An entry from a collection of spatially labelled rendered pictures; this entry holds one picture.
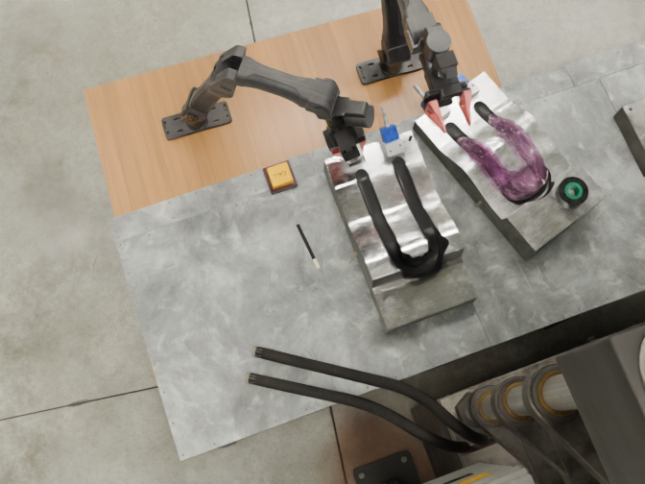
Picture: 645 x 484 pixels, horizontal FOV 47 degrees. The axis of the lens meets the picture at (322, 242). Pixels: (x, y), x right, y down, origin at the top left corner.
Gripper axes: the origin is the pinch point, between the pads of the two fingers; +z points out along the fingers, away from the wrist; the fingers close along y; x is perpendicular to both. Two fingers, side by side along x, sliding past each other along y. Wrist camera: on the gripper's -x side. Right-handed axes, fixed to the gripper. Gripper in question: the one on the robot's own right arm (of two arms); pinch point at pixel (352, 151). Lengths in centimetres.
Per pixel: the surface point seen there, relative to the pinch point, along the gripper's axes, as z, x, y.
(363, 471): 107, -53, -43
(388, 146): 3.1, -0.9, 9.5
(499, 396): -10, -79, 10
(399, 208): 12.1, -15.1, 5.8
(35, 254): 53, 56, -132
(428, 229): 12.5, -24.2, 10.8
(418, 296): 20.9, -37.4, 1.6
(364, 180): 7.6, -4.8, -0.1
